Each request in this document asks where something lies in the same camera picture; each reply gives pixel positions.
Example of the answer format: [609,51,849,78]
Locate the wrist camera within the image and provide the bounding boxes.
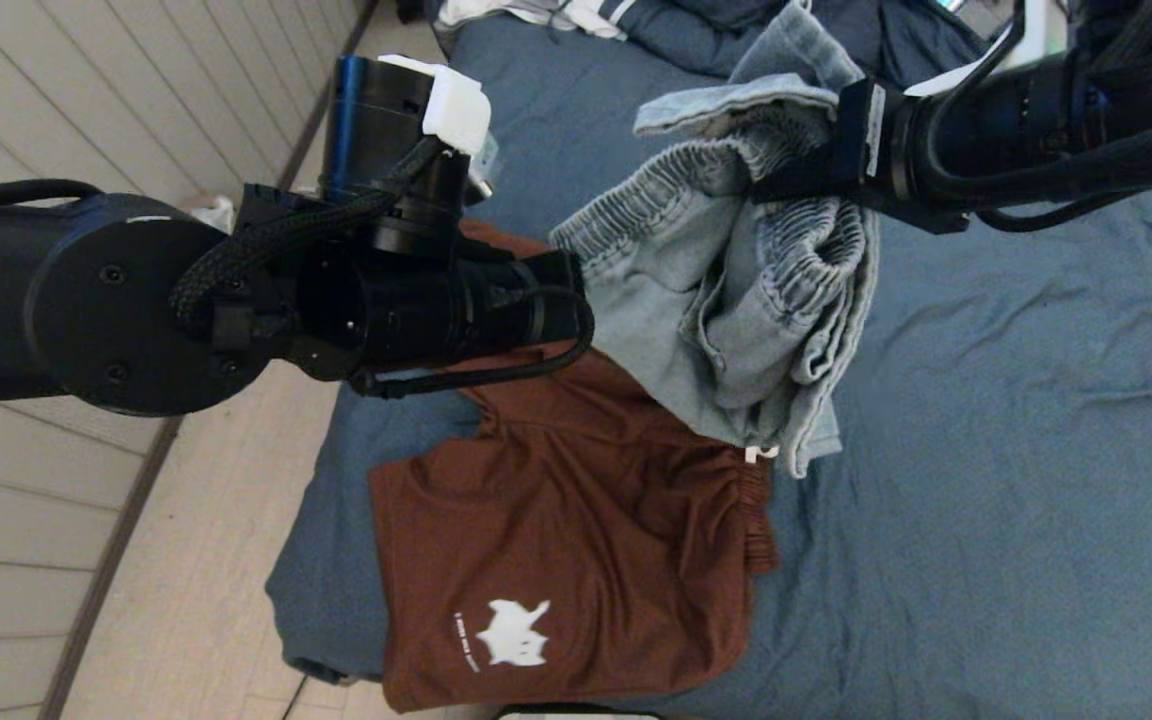
[904,0,1069,98]
[466,130,500,201]

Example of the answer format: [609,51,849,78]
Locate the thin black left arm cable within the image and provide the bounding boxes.
[351,285,597,399]

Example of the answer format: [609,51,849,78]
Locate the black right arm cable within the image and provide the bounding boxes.
[921,0,1152,233]

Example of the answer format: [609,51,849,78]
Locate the blue bed cover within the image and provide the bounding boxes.
[266,15,1152,720]

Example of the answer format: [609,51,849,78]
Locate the white striped garment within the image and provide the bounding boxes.
[434,0,642,43]

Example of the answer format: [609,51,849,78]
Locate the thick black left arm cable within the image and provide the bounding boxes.
[0,135,447,336]

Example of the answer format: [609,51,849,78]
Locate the clear plastic bin liner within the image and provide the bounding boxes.
[186,193,237,233]

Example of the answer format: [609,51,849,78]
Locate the light blue denim shorts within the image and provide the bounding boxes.
[548,0,882,479]

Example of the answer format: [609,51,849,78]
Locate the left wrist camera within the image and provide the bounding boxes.
[466,130,500,201]

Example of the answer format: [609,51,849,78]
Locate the brown shorts with white print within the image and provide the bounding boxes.
[368,218,779,713]

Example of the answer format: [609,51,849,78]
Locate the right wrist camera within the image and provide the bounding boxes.
[904,0,1069,98]

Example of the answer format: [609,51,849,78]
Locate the crumpled blue duvet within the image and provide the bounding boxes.
[626,0,997,96]

